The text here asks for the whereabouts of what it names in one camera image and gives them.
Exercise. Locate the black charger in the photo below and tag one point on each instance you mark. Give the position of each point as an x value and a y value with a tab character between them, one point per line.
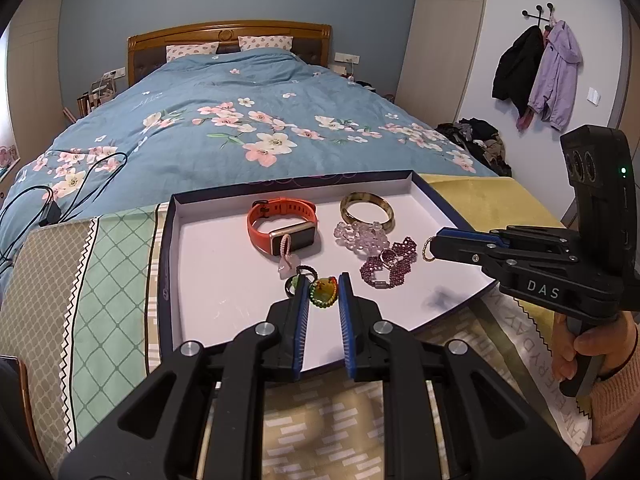
50	214

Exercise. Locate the yellow cloth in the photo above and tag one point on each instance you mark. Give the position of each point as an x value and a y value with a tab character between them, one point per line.
475	195

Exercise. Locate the white light switch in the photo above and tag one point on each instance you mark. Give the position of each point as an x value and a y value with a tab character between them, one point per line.
593	96

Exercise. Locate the dark clothes pile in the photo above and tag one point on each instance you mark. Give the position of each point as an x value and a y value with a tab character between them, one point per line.
475	145

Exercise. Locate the black coat hooks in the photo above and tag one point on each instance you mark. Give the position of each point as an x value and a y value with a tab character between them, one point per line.
537	12

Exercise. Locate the blue floral duvet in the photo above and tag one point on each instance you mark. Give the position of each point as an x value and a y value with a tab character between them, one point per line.
200	90

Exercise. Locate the white wall socket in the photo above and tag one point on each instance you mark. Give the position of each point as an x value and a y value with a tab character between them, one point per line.
114	72
346	58

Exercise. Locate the wooden headboard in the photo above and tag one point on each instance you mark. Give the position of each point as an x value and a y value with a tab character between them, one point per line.
230	30

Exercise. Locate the orange smartwatch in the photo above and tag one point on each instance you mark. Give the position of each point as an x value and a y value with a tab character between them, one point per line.
295	237

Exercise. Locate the patchwork printed cloth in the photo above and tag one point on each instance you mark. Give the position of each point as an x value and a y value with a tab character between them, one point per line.
115	285

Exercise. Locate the person's right hand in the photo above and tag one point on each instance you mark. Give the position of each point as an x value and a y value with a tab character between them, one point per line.
610	345

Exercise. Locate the cosmetics on nightstand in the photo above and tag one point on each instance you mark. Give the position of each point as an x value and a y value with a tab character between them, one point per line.
95	97

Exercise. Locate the white dotted pillow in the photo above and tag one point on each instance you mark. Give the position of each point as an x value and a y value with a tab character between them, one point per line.
265	43
192	51

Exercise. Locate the amber bangle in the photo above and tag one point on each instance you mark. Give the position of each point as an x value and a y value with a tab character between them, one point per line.
389	214

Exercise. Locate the black jacket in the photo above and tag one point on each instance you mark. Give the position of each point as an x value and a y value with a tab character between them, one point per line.
515	70

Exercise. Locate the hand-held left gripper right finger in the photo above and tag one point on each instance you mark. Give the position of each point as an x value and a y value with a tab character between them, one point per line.
346	330

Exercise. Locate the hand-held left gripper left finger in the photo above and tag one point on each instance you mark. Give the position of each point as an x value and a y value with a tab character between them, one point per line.
302	330

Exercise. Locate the dark blue cardboard tray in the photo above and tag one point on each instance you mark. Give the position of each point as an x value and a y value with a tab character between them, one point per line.
225	285

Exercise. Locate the purple jacket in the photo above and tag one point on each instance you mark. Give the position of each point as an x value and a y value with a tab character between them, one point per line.
557	75

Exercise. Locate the person's right forearm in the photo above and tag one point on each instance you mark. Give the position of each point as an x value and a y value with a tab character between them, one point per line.
620	400

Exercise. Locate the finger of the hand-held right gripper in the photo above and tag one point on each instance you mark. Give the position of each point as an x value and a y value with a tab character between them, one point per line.
465	252
480	236

